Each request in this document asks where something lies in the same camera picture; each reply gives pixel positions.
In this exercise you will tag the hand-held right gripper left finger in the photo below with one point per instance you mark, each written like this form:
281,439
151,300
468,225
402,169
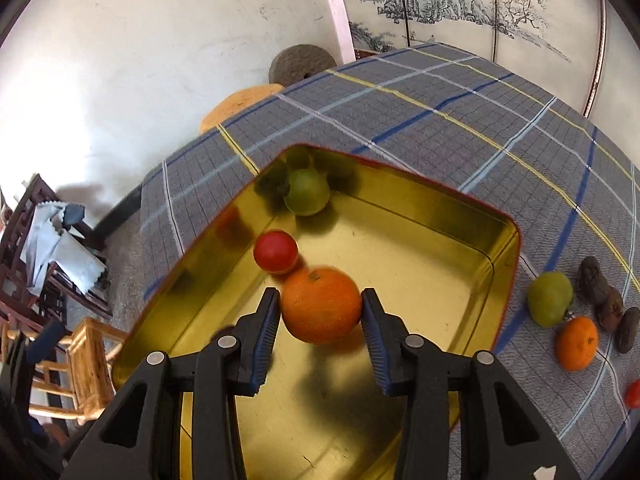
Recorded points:
267,340

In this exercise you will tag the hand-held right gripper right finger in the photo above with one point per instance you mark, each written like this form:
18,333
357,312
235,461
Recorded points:
375,340

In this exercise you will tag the orange mandarin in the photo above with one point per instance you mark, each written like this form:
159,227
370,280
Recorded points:
576,343
321,305

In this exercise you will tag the gold metal tin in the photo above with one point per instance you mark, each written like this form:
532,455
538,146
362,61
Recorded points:
425,270

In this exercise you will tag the red tomato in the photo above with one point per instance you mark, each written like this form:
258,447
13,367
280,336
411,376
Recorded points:
634,394
275,252

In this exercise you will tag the green round fruit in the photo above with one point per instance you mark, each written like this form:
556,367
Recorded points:
306,192
550,299

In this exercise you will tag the dark wrinkled fruit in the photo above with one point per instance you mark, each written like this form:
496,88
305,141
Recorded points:
592,277
629,330
611,310

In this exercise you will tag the bamboo chair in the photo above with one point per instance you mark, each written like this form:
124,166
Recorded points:
90,360

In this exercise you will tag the pale blue cloth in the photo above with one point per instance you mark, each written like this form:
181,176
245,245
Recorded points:
55,250

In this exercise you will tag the grey plaid tablecloth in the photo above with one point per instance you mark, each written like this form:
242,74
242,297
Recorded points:
425,110

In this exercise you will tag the orange plastic stool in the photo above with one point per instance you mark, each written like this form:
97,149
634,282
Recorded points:
235,102

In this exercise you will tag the dark wooden chair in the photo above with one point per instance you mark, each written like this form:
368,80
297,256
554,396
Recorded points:
15,230

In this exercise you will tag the round millstone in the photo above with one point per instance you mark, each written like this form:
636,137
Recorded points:
300,65

